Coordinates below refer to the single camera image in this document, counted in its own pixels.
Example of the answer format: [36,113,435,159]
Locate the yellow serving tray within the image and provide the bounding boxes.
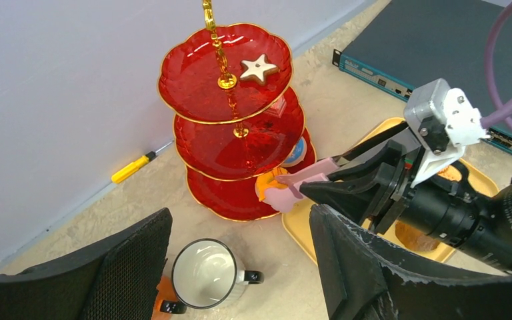
[281,117,501,266]

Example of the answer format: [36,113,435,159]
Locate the yellow handled screwdriver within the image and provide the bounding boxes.
[111,141,173,184]

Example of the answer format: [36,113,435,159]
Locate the orange fish shaped cookie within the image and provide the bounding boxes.
[255,167,289,202]

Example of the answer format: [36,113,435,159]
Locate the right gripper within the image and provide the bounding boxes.
[299,121,425,234]

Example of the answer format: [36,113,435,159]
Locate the blue iced donut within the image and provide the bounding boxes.
[281,137,307,167]

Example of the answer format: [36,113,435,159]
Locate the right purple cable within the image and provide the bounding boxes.
[480,0,512,149]

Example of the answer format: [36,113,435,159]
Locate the orange mug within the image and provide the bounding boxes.
[151,275,187,320]

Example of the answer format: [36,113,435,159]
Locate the white star cookie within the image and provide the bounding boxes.
[239,53,279,86]

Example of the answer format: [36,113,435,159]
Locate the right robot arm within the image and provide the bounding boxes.
[299,121,512,273]

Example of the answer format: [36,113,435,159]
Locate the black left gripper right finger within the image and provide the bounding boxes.
[309,205,512,319]

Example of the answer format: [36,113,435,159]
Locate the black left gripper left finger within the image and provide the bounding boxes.
[0,208,173,319]

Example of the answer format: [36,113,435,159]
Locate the red three-tier cake stand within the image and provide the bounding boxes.
[157,1,316,221]

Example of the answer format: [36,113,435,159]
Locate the pink cake slice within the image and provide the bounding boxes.
[265,95,287,118]

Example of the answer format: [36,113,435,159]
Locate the white ribbed mug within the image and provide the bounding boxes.
[171,238,265,310]

